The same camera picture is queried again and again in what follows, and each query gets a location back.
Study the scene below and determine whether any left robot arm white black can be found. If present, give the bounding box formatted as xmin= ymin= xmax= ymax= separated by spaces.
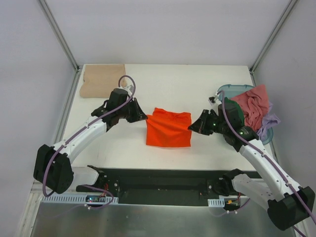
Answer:
xmin=33 ymin=88 xmax=148 ymax=194

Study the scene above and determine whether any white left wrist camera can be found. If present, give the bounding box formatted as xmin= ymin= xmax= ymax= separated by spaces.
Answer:
xmin=123 ymin=84 xmax=134 ymax=92

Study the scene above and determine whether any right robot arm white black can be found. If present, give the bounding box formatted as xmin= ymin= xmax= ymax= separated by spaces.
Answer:
xmin=188 ymin=99 xmax=316 ymax=231

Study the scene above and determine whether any orange t shirt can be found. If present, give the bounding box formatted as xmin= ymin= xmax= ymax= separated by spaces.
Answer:
xmin=146 ymin=108 xmax=192 ymax=148

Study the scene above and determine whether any green t shirt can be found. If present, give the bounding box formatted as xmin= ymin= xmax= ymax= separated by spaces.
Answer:
xmin=224 ymin=97 xmax=244 ymax=125

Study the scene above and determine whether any left aluminium frame post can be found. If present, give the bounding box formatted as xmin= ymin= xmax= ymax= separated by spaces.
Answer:
xmin=37 ymin=0 xmax=80 ymax=72

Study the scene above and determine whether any folded beige t shirt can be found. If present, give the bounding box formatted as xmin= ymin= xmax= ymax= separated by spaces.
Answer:
xmin=79 ymin=64 xmax=127 ymax=98

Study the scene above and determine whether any front aluminium frame rail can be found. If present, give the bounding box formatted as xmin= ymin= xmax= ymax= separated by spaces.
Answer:
xmin=31 ymin=173 xmax=298 ymax=198

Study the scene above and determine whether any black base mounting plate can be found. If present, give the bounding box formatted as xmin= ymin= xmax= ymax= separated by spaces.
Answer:
xmin=47 ymin=166 xmax=257 ymax=206

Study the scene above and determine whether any right white cable duct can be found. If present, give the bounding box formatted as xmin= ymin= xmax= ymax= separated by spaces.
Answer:
xmin=207 ymin=198 xmax=225 ymax=208

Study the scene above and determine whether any lavender t shirt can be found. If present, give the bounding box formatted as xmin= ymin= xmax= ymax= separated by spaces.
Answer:
xmin=256 ymin=102 xmax=281 ymax=145

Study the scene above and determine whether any pink t shirt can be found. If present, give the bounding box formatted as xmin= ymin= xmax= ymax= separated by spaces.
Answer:
xmin=231 ymin=84 xmax=269 ymax=132

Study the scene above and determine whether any teal plastic basket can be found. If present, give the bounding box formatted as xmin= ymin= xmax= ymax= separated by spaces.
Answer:
xmin=218 ymin=84 xmax=274 ymax=145

